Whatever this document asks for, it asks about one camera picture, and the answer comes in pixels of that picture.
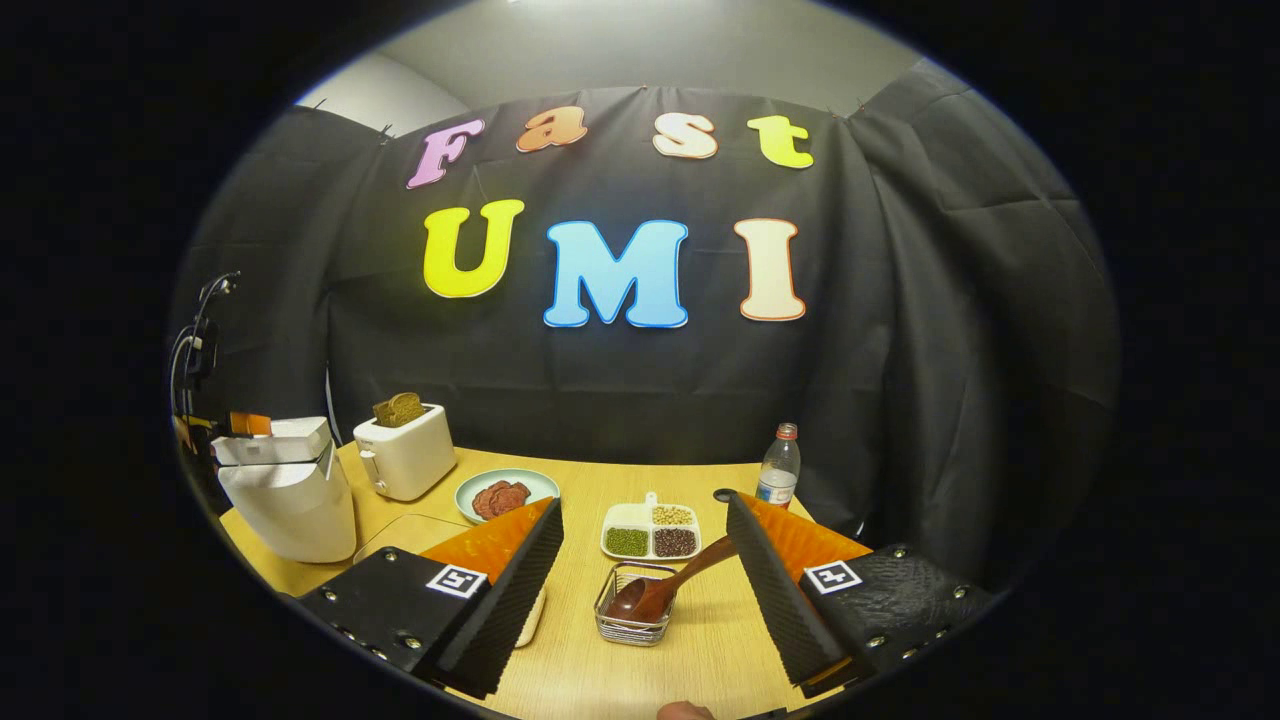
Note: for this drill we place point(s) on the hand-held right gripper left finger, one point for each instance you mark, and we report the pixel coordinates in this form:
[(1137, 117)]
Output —
[(510, 610)]

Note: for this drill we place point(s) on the brown wooden spoon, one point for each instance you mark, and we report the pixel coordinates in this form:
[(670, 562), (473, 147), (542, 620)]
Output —
[(650, 598)]

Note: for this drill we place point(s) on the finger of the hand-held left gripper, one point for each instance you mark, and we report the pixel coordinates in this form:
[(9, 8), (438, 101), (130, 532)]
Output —
[(250, 424)]

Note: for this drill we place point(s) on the clear plastic water bottle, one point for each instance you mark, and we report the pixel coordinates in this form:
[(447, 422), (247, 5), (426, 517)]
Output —
[(778, 475)]

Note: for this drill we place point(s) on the light green plate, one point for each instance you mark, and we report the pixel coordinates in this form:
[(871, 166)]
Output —
[(535, 485)]

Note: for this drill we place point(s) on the white divided bean dish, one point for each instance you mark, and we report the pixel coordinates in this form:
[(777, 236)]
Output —
[(640, 518)]

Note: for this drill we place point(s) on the white rice cooker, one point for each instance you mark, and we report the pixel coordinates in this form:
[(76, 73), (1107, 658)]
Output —
[(290, 500)]

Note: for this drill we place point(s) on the white toaster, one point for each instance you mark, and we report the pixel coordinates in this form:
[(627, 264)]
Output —
[(410, 455)]

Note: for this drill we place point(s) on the brown toast slice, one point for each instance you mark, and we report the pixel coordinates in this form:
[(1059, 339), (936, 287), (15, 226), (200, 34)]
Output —
[(400, 410)]

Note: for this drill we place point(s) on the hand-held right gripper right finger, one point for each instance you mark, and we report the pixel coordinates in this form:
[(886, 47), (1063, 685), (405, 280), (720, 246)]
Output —
[(780, 610)]

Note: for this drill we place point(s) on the black backdrop cloth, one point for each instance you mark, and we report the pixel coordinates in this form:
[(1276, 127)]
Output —
[(900, 350)]

